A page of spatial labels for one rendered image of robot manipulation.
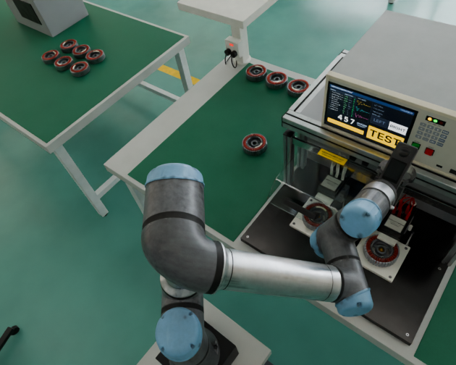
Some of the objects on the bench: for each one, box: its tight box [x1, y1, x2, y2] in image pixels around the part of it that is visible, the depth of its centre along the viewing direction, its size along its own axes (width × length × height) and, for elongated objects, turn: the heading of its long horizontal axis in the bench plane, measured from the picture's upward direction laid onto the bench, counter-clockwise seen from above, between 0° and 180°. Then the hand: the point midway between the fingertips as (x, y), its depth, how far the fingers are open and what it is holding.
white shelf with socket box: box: [177, 0, 278, 68], centre depth 184 cm, size 35×37×46 cm
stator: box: [242, 133, 267, 156], centre depth 169 cm, size 11×11×4 cm
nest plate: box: [356, 230, 410, 283], centre depth 129 cm, size 15×15×1 cm
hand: (405, 161), depth 101 cm, fingers closed
